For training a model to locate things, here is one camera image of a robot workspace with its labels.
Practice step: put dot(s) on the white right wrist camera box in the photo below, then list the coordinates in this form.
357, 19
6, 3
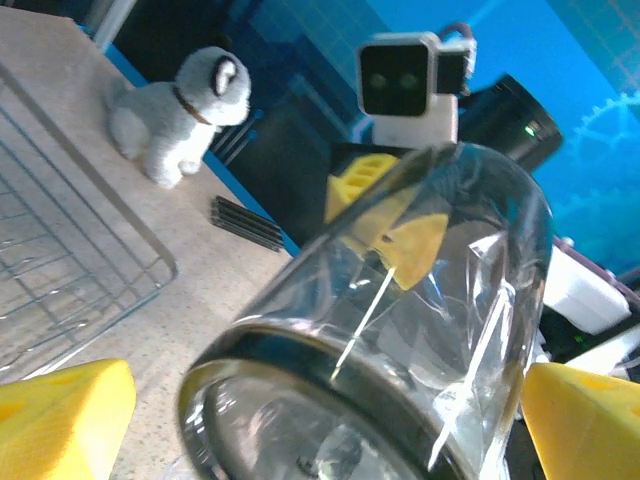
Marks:
395, 80

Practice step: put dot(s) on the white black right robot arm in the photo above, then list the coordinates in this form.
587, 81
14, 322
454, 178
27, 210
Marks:
580, 295

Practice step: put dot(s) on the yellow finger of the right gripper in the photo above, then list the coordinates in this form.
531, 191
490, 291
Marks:
355, 182
420, 245

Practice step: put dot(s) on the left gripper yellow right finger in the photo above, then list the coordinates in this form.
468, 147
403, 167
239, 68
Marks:
590, 435

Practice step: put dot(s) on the clear plastic cup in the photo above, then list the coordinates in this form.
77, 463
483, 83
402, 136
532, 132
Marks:
400, 350

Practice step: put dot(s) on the black ribbed strip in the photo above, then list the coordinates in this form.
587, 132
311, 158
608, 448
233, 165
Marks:
247, 225

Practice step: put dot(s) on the grey white plush dog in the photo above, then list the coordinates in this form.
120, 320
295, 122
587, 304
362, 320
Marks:
165, 120

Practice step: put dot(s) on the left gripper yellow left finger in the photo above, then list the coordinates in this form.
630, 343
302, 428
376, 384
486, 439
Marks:
50, 430

